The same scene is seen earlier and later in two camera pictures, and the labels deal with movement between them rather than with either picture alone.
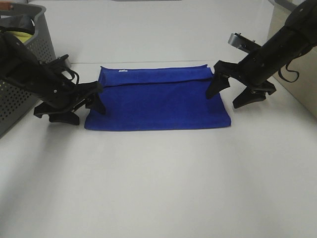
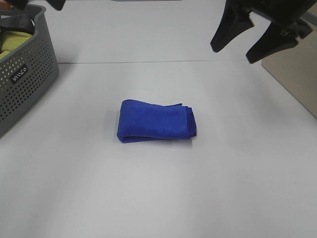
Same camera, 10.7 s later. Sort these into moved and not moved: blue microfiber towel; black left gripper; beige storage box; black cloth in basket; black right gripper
Moved: blue microfiber towel; black right gripper; black left gripper
Not moved: black cloth in basket; beige storage box
